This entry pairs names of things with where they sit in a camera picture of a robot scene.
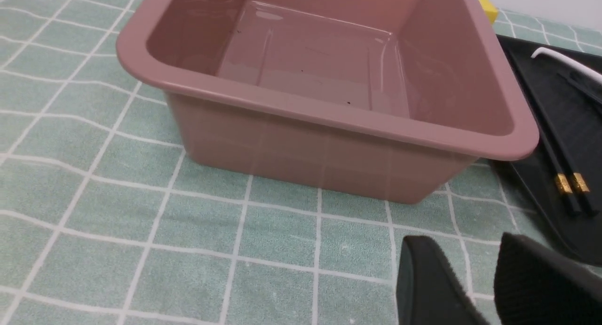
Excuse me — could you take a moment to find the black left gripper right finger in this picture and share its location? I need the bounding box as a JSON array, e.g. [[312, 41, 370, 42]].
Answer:
[[494, 233, 602, 325]]

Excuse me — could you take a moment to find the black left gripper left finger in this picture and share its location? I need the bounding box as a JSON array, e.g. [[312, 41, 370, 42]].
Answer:
[[396, 235, 489, 325]]

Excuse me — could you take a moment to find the black chopstick gold band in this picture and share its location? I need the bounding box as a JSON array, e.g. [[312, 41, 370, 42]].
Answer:
[[536, 95, 601, 218], [513, 80, 587, 219]]

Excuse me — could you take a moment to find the black plastic tray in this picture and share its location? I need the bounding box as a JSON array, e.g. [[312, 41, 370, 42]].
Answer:
[[494, 34, 601, 267]]

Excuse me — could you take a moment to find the pink plastic bin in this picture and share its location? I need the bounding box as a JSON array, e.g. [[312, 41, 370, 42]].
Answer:
[[116, 0, 539, 204]]

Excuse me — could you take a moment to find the white ceramic spoon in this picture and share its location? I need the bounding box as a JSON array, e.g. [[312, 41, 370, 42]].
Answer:
[[531, 47, 602, 85]]

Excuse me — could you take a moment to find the yellow cube block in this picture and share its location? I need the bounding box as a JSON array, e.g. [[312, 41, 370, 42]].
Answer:
[[479, 0, 499, 25]]

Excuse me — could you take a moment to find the green checkered tablecloth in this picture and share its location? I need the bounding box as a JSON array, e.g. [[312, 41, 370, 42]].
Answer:
[[0, 0, 602, 325]]

